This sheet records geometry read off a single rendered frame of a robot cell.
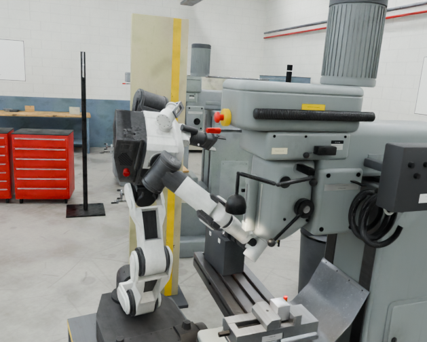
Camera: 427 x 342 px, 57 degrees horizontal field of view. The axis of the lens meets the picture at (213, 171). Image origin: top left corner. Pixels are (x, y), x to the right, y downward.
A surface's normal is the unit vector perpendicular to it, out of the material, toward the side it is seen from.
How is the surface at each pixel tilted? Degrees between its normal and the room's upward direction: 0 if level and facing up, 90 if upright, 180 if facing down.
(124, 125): 34
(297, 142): 90
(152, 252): 60
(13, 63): 90
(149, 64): 90
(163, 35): 90
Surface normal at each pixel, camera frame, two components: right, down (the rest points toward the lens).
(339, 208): 0.32, 0.24
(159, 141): 0.29, -0.67
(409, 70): -0.95, 0.02
